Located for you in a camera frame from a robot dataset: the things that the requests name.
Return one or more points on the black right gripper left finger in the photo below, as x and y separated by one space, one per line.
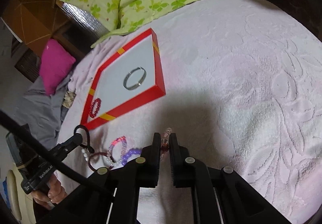
148 163

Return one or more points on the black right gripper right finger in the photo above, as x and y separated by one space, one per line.
181 171

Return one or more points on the dark red bangle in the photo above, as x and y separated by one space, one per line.
100 159

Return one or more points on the left hand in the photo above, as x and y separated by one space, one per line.
55 195

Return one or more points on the grey bed sheet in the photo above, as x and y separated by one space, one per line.
43 114

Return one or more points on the patterned fabric scrap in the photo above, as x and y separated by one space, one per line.
68 99

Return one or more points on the silver metal bangle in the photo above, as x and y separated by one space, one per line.
135 78

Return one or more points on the red shallow box tray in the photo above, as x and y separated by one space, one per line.
107 99

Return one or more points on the pink bed blanket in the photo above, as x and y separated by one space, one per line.
243 89

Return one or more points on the magenta pillow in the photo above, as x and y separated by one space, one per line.
55 65

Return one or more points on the brown cardboard box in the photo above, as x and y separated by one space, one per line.
34 21

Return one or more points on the silver foil mat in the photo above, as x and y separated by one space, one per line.
84 20

